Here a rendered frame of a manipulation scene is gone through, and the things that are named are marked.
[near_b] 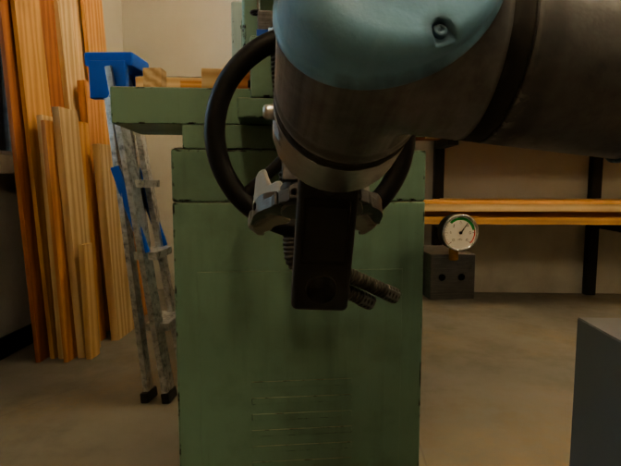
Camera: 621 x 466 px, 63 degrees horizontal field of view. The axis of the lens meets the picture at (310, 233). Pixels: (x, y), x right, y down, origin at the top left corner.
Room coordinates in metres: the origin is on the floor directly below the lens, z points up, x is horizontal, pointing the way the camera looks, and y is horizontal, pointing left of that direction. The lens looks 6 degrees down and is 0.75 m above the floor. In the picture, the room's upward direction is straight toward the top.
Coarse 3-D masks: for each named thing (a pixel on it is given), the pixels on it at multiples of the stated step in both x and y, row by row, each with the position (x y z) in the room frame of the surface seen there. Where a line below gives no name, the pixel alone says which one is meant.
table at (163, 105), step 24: (120, 96) 0.84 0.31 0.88; (144, 96) 0.85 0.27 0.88; (168, 96) 0.85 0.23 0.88; (192, 96) 0.86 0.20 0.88; (240, 96) 0.86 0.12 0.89; (120, 120) 0.84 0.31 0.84; (144, 120) 0.85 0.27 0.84; (168, 120) 0.85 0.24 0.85; (192, 120) 0.86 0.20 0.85; (240, 120) 0.81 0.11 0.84; (264, 120) 0.81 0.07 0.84
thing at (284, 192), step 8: (288, 176) 0.42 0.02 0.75; (288, 184) 0.42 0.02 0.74; (296, 184) 0.41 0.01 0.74; (280, 192) 0.42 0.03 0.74; (288, 192) 0.41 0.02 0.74; (296, 192) 0.42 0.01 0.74; (360, 192) 0.42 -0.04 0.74; (368, 192) 0.43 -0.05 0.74; (280, 200) 0.42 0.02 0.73; (288, 200) 0.41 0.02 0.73; (296, 200) 0.41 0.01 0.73; (360, 200) 0.42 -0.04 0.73; (368, 200) 0.43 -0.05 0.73; (288, 208) 0.42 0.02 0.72; (360, 208) 0.43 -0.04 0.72; (288, 216) 0.45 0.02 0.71
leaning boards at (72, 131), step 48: (0, 0) 2.02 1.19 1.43; (48, 0) 2.37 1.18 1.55; (96, 0) 2.81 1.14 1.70; (48, 48) 2.33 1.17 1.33; (96, 48) 2.75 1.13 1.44; (48, 96) 2.22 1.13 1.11; (48, 144) 2.02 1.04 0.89; (96, 144) 2.30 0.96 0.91; (48, 192) 2.01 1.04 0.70; (96, 192) 2.46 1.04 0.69; (48, 240) 2.05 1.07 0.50; (96, 240) 2.33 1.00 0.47; (48, 288) 2.07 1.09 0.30; (96, 288) 2.29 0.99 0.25; (48, 336) 2.05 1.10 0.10; (96, 336) 2.10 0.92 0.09
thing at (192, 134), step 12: (192, 132) 0.86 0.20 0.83; (228, 132) 0.86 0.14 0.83; (240, 132) 0.86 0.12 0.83; (252, 132) 0.86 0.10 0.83; (264, 132) 0.87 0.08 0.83; (192, 144) 0.86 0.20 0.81; (204, 144) 0.86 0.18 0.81; (228, 144) 0.86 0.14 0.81; (240, 144) 0.86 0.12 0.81; (252, 144) 0.86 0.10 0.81; (264, 144) 0.87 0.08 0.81
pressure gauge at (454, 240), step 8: (448, 216) 0.85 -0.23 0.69; (456, 216) 0.83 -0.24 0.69; (464, 216) 0.84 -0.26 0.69; (440, 224) 0.85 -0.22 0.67; (448, 224) 0.83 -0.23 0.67; (456, 224) 0.84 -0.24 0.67; (464, 224) 0.84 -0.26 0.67; (472, 224) 0.84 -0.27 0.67; (440, 232) 0.84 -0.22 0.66; (448, 232) 0.83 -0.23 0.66; (456, 232) 0.84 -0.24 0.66; (464, 232) 0.84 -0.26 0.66; (472, 232) 0.84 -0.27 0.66; (440, 240) 0.86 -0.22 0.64; (448, 240) 0.83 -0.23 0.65; (456, 240) 0.84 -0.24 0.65; (464, 240) 0.84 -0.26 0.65; (472, 240) 0.84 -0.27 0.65; (456, 248) 0.84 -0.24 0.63; (464, 248) 0.84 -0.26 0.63; (456, 256) 0.86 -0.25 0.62
